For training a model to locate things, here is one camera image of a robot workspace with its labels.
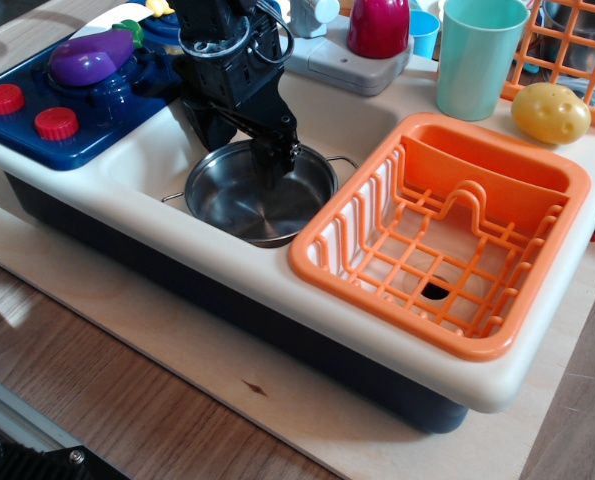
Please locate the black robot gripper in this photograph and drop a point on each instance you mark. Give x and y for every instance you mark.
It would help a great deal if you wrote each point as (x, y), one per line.
(230, 69)

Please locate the stainless steel pan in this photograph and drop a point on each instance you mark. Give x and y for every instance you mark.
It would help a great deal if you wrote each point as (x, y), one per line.
(223, 191)

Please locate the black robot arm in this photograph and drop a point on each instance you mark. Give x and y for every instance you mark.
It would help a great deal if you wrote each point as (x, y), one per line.
(231, 65)

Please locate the cream toy kitchen sink unit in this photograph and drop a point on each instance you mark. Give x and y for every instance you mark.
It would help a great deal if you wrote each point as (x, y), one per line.
(123, 186)

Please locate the orange plastic drying rack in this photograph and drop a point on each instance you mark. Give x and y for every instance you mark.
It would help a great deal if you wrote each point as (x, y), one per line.
(446, 231)

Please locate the orange plastic grid rack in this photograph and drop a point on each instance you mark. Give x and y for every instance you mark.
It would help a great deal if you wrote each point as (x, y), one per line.
(558, 39)

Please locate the grey toy faucet base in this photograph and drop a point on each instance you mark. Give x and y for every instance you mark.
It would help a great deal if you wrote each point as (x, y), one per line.
(321, 53)

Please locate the yellow toy piece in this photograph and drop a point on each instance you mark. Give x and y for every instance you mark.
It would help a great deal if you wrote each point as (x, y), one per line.
(159, 8)

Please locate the magenta plastic cup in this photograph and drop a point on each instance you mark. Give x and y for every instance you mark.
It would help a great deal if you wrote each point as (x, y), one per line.
(379, 29)

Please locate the blue toy stove top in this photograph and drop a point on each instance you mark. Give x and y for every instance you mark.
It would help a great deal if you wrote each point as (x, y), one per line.
(108, 110)

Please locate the purple toy eggplant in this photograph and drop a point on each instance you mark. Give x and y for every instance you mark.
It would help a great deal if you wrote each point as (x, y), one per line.
(89, 59)

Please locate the red stove knob right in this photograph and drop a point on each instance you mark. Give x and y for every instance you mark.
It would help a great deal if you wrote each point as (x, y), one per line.
(56, 123)

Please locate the red stove knob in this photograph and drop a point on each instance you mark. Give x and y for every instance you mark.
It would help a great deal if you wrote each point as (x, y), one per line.
(56, 123)
(11, 99)

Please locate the small blue plastic cup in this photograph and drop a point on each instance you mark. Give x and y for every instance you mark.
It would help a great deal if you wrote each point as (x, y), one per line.
(424, 29)

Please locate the red stove knob left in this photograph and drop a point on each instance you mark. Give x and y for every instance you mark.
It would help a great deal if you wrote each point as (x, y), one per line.
(11, 99)

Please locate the mint green plastic cup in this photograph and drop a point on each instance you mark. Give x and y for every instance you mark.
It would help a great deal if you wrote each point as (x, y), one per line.
(479, 40)

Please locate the light wooden base board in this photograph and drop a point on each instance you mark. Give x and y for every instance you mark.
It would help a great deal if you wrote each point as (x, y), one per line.
(162, 390)

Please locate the yellow toy potato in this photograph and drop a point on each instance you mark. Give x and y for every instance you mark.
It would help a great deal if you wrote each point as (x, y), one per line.
(551, 113)

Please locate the black bracket with screw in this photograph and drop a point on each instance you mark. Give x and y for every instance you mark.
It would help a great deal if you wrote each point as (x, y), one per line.
(29, 452)

